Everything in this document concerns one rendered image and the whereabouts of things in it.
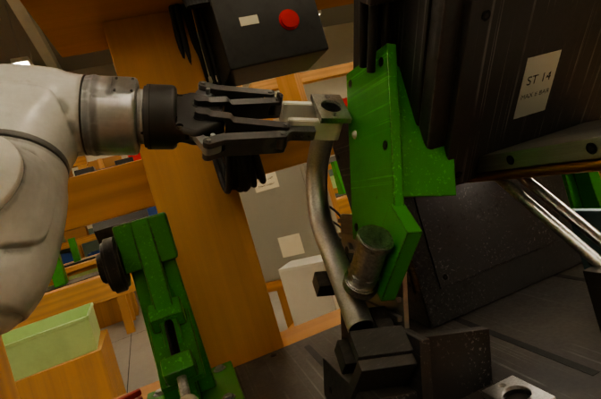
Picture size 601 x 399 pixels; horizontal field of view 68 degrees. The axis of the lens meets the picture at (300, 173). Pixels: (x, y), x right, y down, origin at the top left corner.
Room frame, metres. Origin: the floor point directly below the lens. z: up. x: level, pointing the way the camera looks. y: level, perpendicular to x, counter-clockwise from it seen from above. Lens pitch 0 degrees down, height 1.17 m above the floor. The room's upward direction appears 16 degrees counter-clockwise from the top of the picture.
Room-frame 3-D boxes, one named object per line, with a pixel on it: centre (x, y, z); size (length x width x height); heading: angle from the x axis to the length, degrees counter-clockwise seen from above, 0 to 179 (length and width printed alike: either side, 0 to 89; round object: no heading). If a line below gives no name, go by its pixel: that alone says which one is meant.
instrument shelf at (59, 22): (0.85, -0.10, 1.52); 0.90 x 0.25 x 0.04; 106
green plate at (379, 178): (0.52, -0.12, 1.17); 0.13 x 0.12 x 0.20; 106
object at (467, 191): (0.77, -0.24, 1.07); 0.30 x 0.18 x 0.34; 106
